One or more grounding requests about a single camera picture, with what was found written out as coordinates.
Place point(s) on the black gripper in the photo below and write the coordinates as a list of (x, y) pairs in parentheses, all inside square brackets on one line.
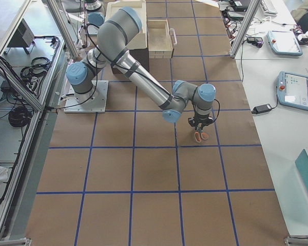
[(202, 122)]

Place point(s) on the grey orange scissors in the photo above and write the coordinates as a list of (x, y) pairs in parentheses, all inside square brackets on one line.
[(200, 135)]

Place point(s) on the black power adapter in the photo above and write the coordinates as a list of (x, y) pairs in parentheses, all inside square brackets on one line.
[(265, 108)]

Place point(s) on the dark brown wooden cabinet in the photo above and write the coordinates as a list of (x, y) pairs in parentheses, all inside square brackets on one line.
[(142, 56)]

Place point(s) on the white plastic tray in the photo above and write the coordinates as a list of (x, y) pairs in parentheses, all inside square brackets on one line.
[(140, 40)]

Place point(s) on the near blue teach pendant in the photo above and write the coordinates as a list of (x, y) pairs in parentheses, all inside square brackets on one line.
[(292, 90)]

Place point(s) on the blue teach pendant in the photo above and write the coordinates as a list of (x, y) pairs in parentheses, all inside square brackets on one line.
[(292, 90), (284, 43)]

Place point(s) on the far blue teach pendant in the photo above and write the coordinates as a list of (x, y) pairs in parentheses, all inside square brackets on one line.
[(284, 43)]

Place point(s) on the white keyboard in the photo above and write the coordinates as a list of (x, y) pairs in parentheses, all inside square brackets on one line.
[(268, 8)]

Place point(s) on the grey control box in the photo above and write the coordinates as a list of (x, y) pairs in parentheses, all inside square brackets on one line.
[(23, 37)]

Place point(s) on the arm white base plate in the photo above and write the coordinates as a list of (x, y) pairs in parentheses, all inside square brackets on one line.
[(91, 102)]

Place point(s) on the aluminium frame post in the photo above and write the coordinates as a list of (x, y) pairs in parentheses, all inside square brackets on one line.
[(249, 16)]

